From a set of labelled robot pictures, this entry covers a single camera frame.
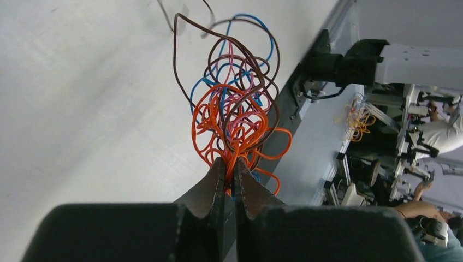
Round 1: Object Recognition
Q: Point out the orange wire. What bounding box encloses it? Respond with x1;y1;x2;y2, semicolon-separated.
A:
191;84;293;197

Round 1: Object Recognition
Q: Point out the blue wire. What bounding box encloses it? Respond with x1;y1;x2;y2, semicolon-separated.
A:
189;14;275;201

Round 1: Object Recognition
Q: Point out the person in background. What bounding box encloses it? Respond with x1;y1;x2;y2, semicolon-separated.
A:
394;182;462;262

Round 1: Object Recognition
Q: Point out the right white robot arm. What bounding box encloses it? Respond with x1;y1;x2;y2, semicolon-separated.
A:
299;39;462;100

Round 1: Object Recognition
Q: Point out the brown wire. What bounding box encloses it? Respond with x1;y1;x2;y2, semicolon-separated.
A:
173;13;281;172

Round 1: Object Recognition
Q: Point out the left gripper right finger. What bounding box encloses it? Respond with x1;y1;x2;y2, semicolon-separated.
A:
234;158;424;261

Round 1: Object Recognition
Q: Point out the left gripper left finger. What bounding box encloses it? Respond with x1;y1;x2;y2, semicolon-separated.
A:
22;159;225;262

